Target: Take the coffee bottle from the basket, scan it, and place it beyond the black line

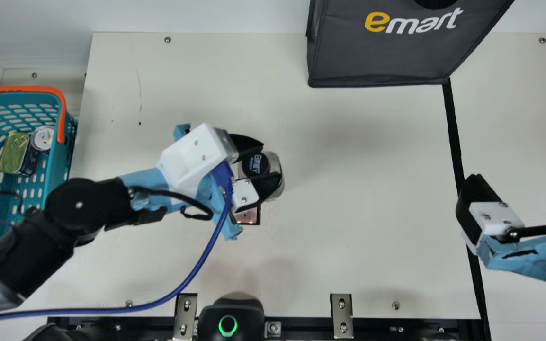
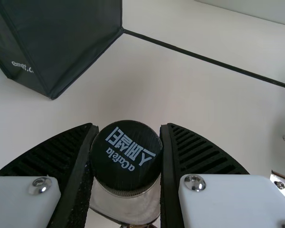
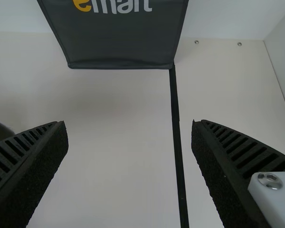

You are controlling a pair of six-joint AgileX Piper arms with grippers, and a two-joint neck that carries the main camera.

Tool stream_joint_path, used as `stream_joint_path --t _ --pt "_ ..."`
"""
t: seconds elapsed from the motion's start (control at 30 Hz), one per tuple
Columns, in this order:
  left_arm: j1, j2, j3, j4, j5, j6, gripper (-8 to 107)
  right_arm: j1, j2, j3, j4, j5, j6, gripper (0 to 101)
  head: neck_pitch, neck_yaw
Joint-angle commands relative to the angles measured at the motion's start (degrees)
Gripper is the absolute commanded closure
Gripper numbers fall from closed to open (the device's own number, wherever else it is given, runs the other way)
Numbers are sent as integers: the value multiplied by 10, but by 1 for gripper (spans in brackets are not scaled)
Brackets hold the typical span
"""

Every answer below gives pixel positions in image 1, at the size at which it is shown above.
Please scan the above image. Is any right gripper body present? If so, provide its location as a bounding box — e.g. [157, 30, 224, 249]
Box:
[477, 229, 546, 299]

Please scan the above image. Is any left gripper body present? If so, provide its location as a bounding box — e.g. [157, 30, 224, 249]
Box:
[119, 124, 244, 241]

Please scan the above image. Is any dark coffee bottle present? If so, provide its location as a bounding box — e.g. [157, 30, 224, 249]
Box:
[237, 151, 284, 200]

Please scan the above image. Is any black strip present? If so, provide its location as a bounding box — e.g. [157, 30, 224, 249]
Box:
[442, 78, 491, 341]

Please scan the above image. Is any can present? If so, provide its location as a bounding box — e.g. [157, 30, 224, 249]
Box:
[19, 126, 56, 177]

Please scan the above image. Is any rectangular tin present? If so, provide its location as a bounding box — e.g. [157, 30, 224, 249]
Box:
[0, 131, 30, 174]

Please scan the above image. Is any black cable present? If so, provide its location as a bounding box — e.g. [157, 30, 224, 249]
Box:
[131, 187, 215, 221]

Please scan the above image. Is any blue cable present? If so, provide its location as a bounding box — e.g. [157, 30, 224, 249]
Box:
[0, 161, 233, 325]

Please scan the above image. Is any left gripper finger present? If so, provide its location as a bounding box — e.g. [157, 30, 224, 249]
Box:
[232, 171, 284, 213]
[229, 134, 264, 159]

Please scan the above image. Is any black device with green light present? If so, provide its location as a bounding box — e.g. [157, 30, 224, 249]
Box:
[198, 297, 265, 341]

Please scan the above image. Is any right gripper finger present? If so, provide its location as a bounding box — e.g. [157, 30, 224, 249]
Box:
[456, 174, 525, 255]

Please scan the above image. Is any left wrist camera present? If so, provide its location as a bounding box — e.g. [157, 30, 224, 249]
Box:
[157, 123, 240, 199]

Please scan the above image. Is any dark grey bag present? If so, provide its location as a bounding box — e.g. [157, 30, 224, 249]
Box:
[306, 0, 515, 88]

